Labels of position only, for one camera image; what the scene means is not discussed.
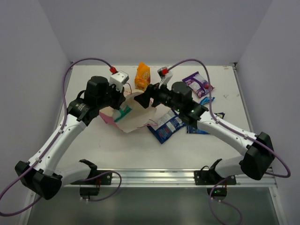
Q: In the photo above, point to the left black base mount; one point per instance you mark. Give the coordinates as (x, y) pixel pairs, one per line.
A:
(96, 177)

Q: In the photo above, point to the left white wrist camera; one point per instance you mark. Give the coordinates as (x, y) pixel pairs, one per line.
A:
(119, 79)

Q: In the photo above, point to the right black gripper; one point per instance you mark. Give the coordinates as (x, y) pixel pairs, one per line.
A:
(154, 91)

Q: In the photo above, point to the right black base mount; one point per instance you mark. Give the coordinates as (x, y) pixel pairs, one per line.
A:
(205, 176)

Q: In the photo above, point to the green white snack packet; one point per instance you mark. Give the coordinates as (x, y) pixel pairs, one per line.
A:
(121, 113)

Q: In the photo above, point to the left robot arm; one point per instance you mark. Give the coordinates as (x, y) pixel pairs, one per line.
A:
(40, 173)

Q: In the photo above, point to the dark blue vinegar chip bag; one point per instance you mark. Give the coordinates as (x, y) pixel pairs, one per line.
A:
(200, 130)

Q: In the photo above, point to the light blue white wrapper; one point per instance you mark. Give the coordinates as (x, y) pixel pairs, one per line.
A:
(207, 100)

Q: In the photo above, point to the aluminium front rail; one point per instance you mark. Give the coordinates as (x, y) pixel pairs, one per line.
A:
(182, 178)

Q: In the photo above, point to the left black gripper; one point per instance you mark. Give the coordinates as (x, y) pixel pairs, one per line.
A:
(117, 99)

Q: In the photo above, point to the right black controller box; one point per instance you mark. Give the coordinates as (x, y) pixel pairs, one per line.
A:
(219, 192)

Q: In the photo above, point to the orange snack packet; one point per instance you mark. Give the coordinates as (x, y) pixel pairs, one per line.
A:
(142, 77)

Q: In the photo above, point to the pink beige paper bag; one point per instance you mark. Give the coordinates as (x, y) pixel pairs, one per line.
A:
(138, 117)

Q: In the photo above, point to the black controller box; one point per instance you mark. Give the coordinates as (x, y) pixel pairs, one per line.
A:
(219, 192)
(88, 191)

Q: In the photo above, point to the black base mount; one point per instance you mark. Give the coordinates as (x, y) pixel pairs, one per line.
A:
(205, 176)
(96, 177)

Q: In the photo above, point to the left black controller box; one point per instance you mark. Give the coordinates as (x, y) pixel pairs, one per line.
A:
(88, 191)

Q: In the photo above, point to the purple snack packet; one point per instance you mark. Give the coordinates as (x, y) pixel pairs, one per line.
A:
(198, 84)

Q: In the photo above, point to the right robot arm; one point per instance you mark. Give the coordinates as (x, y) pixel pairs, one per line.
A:
(253, 161)

